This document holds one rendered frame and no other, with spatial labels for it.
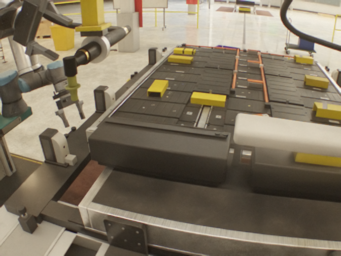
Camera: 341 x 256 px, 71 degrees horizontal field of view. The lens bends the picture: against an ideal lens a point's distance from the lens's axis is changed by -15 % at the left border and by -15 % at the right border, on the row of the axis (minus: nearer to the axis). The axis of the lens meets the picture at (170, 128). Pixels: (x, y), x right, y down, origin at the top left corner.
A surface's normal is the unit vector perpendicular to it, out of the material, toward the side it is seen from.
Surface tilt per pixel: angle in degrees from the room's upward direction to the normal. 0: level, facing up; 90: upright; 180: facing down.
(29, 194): 0
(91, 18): 90
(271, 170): 90
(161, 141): 0
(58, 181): 0
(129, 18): 90
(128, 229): 90
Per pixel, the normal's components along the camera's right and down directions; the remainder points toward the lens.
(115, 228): -0.26, 0.48
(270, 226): 0.00, -0.87
